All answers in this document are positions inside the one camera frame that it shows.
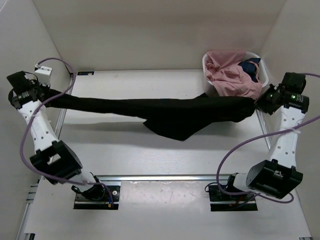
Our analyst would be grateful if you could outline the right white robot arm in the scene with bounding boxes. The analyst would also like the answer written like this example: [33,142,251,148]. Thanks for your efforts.
[224,72,310,200]

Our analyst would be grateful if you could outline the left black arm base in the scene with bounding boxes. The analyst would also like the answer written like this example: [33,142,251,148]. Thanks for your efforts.
[71,180,121,211]

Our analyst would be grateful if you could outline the left aluminium frame rail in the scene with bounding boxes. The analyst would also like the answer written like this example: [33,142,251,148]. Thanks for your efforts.
[15,72,77,240]

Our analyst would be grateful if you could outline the navy blue garment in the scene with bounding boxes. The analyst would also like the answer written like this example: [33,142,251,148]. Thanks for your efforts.
[238,57,261,83]

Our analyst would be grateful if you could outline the blue label sticker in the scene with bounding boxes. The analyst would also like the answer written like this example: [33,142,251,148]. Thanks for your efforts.
[77,71,95,76]

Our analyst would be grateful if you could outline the right aluminium frame rail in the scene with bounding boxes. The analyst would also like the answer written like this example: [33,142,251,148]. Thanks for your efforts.
[255,110,272,150]

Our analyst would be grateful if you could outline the front aluminium frame rail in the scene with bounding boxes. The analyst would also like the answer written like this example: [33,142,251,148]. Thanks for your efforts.
[97,174,217,182]

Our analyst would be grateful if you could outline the aluminium frame rail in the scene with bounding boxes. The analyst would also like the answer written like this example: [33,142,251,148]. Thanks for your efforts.
[15,72,77,240]
[255,110,272,150]
[97,174,217,182]

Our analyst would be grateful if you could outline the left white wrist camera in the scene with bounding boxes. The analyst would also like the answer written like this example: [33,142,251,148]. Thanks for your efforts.
[34,65,53,87]

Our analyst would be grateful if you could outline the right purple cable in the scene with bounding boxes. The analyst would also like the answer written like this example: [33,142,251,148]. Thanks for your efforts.
[216,72,320,203]

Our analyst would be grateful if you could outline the pink trousers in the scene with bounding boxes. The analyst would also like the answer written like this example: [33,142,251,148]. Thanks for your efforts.
[204,49,263,100]

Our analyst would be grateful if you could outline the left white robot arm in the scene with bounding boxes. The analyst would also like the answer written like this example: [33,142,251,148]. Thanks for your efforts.
[6,69,105,200]

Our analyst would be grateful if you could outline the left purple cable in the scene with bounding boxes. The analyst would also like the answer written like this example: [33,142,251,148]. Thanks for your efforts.
[19,57,112,208]

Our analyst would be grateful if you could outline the purple cable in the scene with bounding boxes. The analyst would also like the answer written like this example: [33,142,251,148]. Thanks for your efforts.
[216,72,320,203]
[19,57,112,208]

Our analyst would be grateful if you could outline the black trousers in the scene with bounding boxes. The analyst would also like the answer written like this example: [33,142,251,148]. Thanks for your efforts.
[43,89,256,141]

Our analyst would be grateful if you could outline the white laundry basket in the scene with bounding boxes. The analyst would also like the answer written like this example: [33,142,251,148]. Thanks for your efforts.
[201,50,270,98]

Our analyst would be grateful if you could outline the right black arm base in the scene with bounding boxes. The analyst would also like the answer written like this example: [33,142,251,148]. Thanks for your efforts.
[204,182,258,212]

